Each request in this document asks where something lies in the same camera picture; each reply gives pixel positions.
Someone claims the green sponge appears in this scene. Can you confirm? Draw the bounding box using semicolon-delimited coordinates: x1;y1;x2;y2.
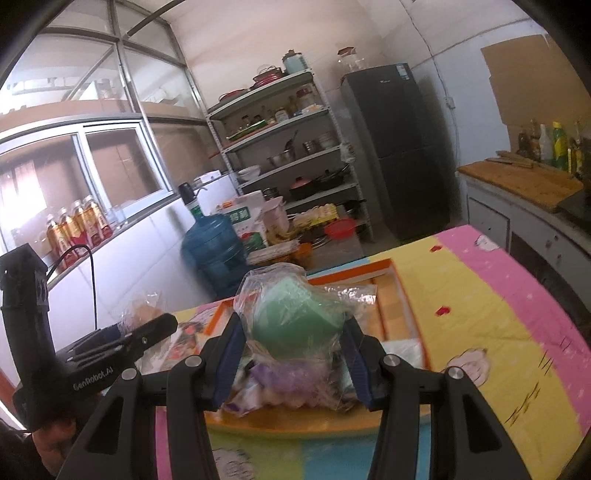
233;263;377;363

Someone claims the black refrigerator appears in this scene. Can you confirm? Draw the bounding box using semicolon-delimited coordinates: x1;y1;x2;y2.
341;63;450;242

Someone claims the white metal shelf rack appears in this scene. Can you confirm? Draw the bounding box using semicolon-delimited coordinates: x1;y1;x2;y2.
206;68;374;241

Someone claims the white purple snack packet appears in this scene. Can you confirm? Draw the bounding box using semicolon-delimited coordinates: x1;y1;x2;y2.
222;357;266;417

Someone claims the orange cardboard tray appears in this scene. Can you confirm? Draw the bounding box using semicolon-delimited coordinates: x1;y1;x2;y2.
202;257;433;437

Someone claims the blue water jug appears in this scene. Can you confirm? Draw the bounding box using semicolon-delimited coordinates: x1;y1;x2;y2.
177;181;249;298

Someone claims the colourful cartoon bed sheet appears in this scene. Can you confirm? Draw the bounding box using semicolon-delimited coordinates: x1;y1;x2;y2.
154;223;591;480

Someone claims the black cable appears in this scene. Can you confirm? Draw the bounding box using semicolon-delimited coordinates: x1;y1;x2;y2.
45;244;99;333

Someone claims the beige teddy bear purple dress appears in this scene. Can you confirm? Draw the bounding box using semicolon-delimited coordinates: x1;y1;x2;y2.
249;360;341;410

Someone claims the green condiment bottle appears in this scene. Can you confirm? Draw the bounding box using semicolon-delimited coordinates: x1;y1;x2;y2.
552;121;569;172

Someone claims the pink ball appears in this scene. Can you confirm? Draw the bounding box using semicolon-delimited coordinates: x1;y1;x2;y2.
118;292;163;334

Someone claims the person's hand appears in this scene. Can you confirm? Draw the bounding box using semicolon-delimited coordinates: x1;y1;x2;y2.
32;419;77;477

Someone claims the red plastic basket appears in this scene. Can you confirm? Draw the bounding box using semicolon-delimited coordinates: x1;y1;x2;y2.
324;218;356;240

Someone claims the orange drink bottles pack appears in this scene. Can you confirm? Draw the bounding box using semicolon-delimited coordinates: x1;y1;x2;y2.
46;195;113;273

